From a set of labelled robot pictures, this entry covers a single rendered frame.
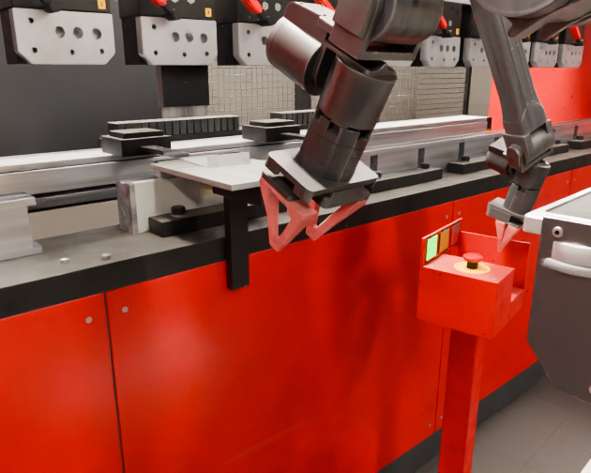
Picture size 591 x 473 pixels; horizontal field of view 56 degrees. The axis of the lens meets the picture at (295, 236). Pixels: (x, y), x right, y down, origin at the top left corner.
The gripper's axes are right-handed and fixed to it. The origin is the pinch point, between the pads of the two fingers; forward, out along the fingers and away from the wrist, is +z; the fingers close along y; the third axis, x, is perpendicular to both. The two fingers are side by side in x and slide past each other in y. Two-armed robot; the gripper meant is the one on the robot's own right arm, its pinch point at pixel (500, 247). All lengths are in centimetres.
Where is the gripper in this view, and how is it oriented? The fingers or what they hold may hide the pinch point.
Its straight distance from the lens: 126.3
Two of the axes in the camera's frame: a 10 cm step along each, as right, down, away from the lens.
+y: -7.7, -4.2, 4.9
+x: -6.1, 2.4, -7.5
